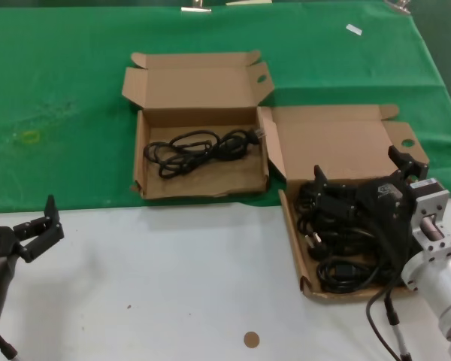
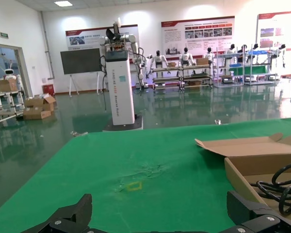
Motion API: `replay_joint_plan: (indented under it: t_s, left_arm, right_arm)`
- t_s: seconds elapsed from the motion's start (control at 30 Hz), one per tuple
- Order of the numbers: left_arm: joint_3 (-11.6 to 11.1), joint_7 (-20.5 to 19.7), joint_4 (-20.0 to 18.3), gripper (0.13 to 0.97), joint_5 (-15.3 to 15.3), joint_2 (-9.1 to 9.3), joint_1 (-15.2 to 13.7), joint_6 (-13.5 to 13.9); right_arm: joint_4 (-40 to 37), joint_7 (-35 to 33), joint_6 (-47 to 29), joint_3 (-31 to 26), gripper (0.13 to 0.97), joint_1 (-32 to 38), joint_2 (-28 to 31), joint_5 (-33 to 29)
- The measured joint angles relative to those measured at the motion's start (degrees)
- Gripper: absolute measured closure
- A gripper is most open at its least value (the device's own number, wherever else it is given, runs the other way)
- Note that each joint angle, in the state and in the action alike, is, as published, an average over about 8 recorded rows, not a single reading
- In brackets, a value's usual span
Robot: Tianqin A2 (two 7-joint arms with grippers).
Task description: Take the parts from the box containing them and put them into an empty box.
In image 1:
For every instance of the white tape piece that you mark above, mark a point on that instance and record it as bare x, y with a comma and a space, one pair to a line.
354, 29

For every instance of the green table cloth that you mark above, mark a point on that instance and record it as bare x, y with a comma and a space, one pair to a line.
60, 75

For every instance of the wide metal binder clip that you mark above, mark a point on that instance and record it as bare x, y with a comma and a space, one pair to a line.
196, 7

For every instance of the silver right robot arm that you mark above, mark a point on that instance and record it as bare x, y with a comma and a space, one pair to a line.
443, 286

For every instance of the angled metal binder clip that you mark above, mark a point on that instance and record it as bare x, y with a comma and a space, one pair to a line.
398, 5

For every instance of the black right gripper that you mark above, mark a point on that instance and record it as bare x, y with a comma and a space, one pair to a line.
389, 203

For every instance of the cardboard box with round hole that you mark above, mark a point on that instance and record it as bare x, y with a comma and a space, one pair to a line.
323, 139

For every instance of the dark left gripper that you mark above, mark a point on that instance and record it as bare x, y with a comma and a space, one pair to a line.
0, 263

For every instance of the round brown paper sticker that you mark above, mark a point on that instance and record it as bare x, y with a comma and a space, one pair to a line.
251, 340

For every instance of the cardboard box with torn edge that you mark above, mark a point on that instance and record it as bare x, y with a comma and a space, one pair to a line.
210, 182

